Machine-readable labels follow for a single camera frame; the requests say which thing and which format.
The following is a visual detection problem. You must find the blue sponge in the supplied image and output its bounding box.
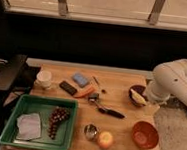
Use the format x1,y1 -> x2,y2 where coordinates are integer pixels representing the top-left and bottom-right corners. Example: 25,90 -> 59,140
72,73 -> 89,88

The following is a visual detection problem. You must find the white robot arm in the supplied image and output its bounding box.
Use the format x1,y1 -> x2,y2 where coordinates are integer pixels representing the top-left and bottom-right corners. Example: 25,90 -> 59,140
144,59 -> 187,106

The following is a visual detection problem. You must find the orange carrot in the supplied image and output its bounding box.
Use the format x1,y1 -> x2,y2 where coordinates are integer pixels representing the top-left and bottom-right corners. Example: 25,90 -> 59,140
74,86 -> 96,98

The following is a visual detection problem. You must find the black rectangular block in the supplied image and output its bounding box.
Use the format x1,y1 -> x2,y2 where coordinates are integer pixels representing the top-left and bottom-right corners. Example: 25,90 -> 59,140
59,80 -> 77,95

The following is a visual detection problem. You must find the dark bowl with banana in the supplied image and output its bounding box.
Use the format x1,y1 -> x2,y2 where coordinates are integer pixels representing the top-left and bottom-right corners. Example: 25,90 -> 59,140
128,85 -> 147,107

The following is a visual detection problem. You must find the white paper cup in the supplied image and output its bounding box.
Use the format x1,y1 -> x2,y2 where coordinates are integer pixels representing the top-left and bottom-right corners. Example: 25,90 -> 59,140
35,70 -> 52,90

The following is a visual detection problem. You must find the bunch of dark grapes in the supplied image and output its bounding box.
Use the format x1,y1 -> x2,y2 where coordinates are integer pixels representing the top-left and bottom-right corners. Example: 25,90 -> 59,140
48,106 -> 70,140

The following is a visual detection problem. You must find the small metal cup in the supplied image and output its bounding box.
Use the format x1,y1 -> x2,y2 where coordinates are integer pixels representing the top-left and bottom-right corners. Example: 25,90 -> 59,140
84,123 -> 98,141

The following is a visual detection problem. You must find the yellow red apple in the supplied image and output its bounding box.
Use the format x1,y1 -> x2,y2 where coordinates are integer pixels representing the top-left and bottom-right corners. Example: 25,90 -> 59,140
97,131 -> 114,149

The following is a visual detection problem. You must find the green plastic tray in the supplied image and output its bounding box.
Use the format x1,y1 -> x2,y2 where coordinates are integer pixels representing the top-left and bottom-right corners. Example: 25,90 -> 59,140
0,94 -> 78,150

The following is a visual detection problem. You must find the orange plastic bowl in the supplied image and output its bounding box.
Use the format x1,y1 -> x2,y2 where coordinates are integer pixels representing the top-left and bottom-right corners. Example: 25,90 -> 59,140
131,121 -> 159,150

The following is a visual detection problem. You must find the white folded cloth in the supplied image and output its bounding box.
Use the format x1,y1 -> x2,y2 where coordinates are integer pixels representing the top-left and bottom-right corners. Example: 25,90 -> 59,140
16,113 -> 41,141

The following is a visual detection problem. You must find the black chair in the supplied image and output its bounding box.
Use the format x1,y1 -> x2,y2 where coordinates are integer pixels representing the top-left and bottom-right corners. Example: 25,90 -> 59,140
0,52 -> 29,150

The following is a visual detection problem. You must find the black handled peeler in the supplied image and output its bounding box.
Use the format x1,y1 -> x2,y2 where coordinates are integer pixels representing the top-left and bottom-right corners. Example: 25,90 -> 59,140
87,93 -> 125,119

